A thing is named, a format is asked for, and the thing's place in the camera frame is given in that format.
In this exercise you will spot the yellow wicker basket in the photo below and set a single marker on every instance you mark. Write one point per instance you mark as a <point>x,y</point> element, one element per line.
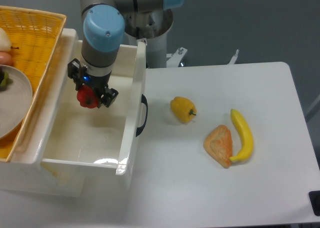
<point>35,33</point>

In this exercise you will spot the white upper drawer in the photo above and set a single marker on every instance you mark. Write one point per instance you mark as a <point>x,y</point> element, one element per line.
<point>93,140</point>

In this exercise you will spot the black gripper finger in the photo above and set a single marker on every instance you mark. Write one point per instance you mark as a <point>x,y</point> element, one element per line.
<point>106,96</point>

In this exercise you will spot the black object at table edge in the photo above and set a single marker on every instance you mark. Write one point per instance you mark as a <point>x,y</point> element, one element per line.
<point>314,197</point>

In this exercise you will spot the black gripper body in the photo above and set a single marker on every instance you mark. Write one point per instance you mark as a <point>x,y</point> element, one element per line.
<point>95,78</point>

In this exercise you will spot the green vegetable piece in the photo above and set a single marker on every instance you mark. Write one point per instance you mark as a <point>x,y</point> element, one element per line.
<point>5,80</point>

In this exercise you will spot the white drawer cabinet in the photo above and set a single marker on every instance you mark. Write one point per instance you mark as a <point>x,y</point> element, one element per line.
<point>25,172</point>

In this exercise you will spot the black drawer handle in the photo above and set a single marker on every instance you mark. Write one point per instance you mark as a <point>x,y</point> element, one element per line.
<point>144,110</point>

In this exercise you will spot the yellow banana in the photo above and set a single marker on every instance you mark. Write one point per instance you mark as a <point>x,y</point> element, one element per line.
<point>245,134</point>

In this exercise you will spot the triangular toast sandwich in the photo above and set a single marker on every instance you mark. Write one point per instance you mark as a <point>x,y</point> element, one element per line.
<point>219,145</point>

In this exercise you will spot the yellow bell pepper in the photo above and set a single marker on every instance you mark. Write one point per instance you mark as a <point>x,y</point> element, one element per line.
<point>183,108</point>

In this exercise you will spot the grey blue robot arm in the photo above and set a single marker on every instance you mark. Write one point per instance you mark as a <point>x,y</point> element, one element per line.
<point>105,24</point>

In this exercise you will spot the grey plate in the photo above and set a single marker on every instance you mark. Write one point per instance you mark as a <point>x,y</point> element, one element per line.
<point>15,100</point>

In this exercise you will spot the white pear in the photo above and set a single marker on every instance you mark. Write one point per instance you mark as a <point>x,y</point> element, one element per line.
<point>5,42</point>

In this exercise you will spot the pink sausage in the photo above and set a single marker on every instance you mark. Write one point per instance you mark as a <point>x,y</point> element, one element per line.
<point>6,59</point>

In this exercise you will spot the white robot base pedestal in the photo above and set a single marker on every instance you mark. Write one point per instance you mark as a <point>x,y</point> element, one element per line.
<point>153,28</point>

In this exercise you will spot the red bell pepper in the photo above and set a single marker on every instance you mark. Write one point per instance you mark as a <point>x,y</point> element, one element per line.
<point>87,98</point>

